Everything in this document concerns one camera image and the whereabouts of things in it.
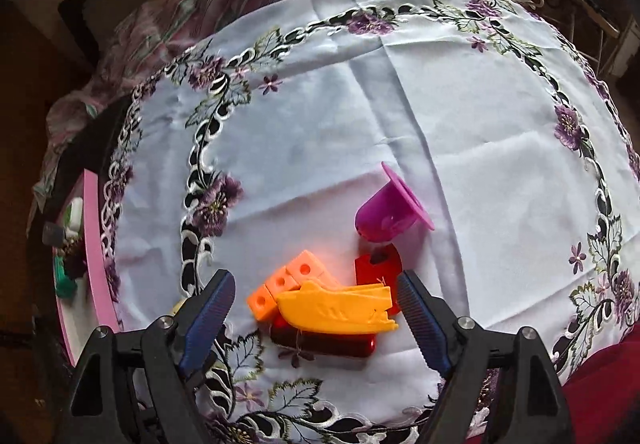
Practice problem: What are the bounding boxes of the white embroidered floral tablecloth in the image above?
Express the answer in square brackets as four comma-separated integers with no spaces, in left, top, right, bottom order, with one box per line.
[97,0,640,444]

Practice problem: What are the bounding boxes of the white and green round toy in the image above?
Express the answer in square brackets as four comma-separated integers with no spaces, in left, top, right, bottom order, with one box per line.
[64,198,85,237]

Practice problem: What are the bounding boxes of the orange plastic blocks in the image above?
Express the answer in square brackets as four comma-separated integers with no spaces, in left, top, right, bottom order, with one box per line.
[246,250,342,322]

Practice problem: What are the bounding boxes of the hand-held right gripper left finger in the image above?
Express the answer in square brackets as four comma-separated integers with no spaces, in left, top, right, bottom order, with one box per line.
[65,269,237,444]

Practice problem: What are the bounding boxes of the red cloth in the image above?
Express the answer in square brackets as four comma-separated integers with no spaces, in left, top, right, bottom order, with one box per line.
[480,319,640,444]

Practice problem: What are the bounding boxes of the red puzzle piece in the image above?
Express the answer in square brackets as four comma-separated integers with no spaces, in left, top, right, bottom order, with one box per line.
[354,244,405,315]

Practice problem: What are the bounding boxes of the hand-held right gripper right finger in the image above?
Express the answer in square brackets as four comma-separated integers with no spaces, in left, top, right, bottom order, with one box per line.
[396,269,573,444]

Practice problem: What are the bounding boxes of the red metallic capsule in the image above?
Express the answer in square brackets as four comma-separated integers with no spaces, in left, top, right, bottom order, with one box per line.
[269,314,378,359]

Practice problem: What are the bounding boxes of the green square plastic toy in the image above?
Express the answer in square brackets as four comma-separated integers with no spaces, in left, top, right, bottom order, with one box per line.
[54,258,78,299]

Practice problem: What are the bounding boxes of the black round stamp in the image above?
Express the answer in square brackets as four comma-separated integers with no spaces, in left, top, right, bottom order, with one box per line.
[42,221,66,245]

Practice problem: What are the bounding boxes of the magenta plastic cup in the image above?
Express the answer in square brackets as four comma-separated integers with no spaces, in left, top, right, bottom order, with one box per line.
[354,161,436,244]

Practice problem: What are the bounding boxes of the yellow plastic boat toy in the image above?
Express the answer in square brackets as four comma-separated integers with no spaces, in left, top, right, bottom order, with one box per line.
[276,279,400,336]

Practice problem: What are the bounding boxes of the pink cardboard box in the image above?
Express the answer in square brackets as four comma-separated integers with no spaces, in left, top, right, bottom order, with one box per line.
[52,169,123,370]

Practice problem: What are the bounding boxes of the dark purple leaf toy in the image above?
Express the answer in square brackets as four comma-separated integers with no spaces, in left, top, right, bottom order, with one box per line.
[62,239,88,280]

